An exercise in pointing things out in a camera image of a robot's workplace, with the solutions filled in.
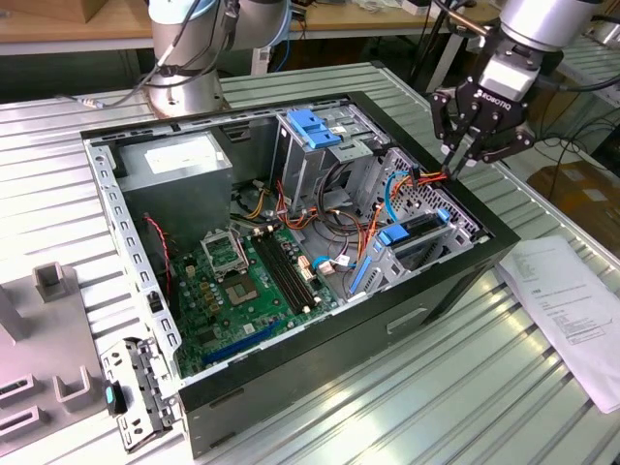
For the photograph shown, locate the blue plastic drive latch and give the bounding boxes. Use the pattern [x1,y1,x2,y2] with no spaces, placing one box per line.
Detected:
[286,109,343,151]

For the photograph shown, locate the metal socket cover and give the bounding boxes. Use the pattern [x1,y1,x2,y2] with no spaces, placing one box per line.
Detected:
[200,230,251,278]

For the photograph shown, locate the wooden desk with white frame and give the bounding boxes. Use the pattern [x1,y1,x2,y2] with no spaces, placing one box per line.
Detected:
[0,0,505,93]

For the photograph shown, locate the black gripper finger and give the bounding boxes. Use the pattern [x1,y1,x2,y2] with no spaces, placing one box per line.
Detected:
[428,90,469,179]
[457,126,537,179]

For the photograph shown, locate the printed white paper sheets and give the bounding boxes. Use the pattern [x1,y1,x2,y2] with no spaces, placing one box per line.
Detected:
[496,235,620,416]

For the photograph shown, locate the metal slat side table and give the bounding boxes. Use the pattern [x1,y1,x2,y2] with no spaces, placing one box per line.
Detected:
[556,36,620,110]

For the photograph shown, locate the black orange wire bundle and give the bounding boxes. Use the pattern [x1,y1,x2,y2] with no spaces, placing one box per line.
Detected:
[274,178,372,238]

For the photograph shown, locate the yellow black power wires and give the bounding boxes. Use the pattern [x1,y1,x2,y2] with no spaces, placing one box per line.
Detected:
[232,181,273,220]

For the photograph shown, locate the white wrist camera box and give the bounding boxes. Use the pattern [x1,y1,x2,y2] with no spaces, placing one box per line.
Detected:
[479,51,543,102]

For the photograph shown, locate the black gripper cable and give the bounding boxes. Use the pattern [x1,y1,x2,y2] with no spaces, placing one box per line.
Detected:
[428,0,490,38]

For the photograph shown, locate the grey part rack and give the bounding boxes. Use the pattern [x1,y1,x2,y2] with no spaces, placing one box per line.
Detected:
[0,263,108,445]

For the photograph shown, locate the orange power wire with plug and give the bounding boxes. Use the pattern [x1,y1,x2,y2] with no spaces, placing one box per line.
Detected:
[356,166,454,270]

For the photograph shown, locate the hard disk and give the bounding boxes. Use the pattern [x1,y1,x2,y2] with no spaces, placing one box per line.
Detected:
[348,207,451,297]

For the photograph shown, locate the black open PC case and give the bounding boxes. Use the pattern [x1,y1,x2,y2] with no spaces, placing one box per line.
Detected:
[79,90,522,460]

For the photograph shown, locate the metal expansion card retainer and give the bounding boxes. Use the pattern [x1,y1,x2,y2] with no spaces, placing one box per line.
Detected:
[99,336,183,454]

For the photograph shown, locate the metal optical drive cage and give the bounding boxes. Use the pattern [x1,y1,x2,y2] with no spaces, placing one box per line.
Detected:
[270,99,388,214]

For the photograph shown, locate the green motherboard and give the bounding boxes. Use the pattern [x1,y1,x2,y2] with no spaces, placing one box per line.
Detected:
[169,225,340,379]

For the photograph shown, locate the blue black retainer latch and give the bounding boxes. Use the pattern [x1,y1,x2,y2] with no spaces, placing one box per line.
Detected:
[103,380,128,417]

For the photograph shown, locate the grey power supply unit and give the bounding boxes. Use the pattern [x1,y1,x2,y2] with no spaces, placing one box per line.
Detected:
[115,131,234,251]

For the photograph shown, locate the blue wire with white label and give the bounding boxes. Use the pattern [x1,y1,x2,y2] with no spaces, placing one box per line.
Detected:
[311,254,351,277]

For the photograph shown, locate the cable with metal plug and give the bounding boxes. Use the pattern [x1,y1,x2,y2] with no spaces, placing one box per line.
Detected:
[55,57,166,109]

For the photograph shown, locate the blue expansion slot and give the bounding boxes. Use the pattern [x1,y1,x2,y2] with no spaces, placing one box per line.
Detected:
[201,317,282,367]

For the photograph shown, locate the black RAM slot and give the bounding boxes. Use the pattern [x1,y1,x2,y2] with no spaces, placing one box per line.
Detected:
[262,227,319,311]
[251,232,308,316]

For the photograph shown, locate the blue data wire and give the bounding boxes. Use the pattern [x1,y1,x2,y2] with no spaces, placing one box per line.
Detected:
[384,169,414,225]

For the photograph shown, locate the brown cardboard box on floor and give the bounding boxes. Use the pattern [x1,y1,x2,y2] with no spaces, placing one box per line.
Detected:
[525,162,620,243]

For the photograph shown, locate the metal disk bay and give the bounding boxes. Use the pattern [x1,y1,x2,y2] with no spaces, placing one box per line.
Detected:
[346,210,488,301]

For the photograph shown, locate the red black twisted wire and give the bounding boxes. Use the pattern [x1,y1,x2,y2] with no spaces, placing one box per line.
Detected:
[143,216,171,292]

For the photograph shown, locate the CPU socket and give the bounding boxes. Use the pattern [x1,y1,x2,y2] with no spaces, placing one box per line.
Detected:
[222,273,265,309]

